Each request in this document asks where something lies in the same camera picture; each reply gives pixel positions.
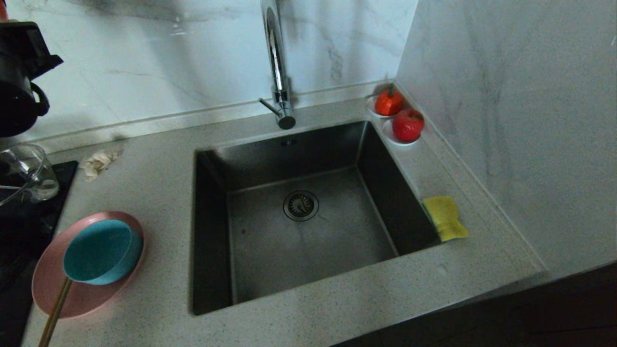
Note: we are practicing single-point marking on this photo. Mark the yellow green sponge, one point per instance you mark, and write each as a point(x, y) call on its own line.
point(446, 219)

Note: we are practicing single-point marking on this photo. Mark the round metal drain strainer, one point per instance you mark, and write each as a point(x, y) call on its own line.
point(301, 205)

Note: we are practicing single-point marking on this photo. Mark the black induction cooktop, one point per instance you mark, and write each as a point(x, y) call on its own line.
point(19, 241)

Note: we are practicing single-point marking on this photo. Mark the crumpled white paper tissue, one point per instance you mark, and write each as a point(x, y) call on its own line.
point(98, 161)

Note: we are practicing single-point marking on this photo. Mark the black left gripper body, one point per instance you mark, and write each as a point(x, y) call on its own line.
point(12, 53)

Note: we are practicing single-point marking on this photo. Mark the chrome sink faucet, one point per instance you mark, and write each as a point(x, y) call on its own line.
point(277, 62)

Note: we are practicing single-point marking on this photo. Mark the red toy apple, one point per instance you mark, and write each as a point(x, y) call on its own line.
point(408, 125)

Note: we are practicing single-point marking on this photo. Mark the clear glass cup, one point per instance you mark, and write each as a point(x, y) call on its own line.
point(33, 176)

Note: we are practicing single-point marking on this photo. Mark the teal plastic bowl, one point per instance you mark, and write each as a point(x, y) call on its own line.
point(101, 252)

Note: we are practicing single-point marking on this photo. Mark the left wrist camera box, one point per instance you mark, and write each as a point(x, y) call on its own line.
point(44, 58)

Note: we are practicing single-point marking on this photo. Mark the pink plastic plate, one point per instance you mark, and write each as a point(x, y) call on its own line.
point(87, 301)

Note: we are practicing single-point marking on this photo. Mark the orange-red toy tomato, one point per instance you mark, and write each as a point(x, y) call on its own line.
point(388, 102)

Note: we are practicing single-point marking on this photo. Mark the stainless steel sink basin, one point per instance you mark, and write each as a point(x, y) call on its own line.
point(313, 250)

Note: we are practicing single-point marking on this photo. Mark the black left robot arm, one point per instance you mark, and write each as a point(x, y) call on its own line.
point(14, 111)

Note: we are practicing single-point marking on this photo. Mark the small white round dish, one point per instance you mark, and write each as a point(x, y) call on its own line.
point(371, 110)
point(388, 137)

